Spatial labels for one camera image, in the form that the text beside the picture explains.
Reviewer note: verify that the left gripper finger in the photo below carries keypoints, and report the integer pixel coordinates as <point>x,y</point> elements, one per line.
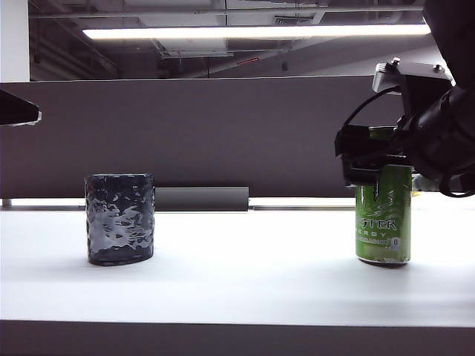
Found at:
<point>16,111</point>

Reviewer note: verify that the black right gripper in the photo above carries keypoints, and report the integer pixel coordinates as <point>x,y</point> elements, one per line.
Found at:
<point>441,141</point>

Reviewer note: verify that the green Monster energy can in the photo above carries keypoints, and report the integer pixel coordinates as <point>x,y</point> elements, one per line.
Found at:
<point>384,222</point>

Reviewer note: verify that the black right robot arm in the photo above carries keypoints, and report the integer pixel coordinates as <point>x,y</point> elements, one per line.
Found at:
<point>460,37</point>

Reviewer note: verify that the dark textured glass cup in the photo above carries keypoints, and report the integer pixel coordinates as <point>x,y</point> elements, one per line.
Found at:
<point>118,222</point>

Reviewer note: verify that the metal divider support leg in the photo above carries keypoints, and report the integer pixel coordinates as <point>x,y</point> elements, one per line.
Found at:
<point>7,202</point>

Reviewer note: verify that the red ceiling sign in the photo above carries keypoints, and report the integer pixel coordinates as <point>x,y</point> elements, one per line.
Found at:
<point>247,61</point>

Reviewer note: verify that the grey desk divider panel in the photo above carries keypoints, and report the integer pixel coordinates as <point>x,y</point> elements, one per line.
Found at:
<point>204,130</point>

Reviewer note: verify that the long ceiling light strip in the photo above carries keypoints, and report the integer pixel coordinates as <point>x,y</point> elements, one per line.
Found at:
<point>241,32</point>

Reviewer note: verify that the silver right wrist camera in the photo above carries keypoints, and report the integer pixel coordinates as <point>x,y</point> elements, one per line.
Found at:
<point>393,74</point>

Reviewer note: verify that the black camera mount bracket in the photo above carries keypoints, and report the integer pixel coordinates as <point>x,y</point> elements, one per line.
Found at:
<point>423,92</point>

